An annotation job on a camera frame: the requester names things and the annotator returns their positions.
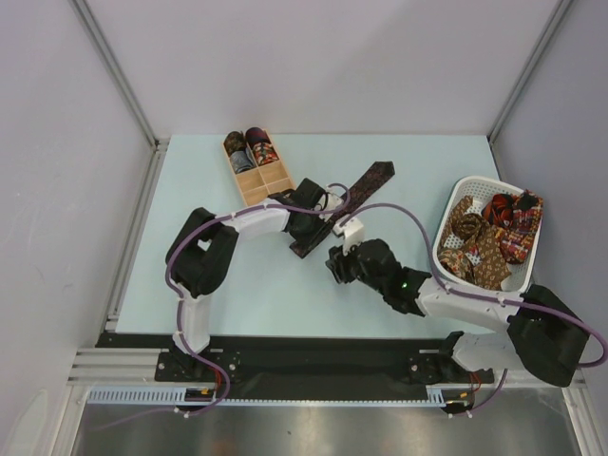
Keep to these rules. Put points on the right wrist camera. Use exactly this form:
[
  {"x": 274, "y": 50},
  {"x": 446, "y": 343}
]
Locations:
[{"x": 351, "y": 230}]

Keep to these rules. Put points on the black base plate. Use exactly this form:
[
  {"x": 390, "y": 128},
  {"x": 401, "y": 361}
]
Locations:
[{"x": 340, "y": 365}]

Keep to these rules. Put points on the aluminium frame rail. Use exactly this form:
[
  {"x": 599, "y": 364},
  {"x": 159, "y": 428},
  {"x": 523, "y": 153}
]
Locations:
[{"x": 112, "y": 66}]

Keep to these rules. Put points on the red black rolled tie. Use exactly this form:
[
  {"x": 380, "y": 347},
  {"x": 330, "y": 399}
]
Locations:
[{"x": 264, "y": 153}]

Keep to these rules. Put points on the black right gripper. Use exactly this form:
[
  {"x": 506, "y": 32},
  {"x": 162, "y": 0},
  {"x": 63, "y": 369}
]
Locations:
[{"x": 343, "y": 264}]

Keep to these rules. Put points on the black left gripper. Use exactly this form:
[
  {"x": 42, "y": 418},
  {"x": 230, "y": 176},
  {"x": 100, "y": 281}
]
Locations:
[{"x": 320, "y": 223}]

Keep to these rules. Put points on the white teal plastic basket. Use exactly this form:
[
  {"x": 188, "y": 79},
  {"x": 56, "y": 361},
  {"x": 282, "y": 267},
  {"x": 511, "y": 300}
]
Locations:
[{"x": 482, "y": 190}]

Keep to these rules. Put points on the wooden compartment box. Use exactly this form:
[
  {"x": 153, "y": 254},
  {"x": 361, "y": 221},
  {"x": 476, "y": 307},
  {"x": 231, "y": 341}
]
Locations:
[{"x": 259, "y": 183}]

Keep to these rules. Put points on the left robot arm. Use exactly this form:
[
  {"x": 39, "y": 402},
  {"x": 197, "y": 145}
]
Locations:
[{"x": 198, "y": 261}]

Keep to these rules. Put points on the brown rolled tie in box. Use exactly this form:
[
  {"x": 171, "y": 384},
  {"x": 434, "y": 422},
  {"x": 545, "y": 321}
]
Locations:
[{"x": 235, "y": 141}]

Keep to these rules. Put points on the dark paisley tie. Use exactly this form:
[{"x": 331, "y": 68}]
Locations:
[{"x": 379, "y": 173}]

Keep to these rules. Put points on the navy red rolled tie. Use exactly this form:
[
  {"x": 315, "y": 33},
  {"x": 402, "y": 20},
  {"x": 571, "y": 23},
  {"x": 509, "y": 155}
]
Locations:
[{"x": 255, "y": 135}]

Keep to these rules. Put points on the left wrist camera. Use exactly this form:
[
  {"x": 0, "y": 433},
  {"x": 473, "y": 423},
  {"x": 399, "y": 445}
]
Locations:
[{"x": 329, "y": 202}]

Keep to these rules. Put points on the white cable duct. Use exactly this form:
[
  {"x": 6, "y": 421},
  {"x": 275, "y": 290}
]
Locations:
[{"x": 204, "y": 395}]

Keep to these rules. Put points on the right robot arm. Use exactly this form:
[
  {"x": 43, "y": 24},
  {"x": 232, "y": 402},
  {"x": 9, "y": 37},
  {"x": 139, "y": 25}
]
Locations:
[{"x": 534, "y": 331}]

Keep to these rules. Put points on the brown patterned tie in basket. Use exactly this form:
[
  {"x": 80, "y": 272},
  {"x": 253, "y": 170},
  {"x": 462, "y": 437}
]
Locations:
[{"x": 470, "y": 248}]

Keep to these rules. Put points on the grey blue rolled tie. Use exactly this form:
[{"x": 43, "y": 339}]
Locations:
[{"x": 241, "y": 161}]

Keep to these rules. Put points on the orange black tie in basket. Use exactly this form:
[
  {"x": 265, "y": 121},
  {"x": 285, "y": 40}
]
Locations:
[{"x": 499, "y": 211}]

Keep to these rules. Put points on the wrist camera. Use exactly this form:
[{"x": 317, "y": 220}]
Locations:
[
  {"x": 329, "y": 202},
  {"x": 351, "y": 230}
]

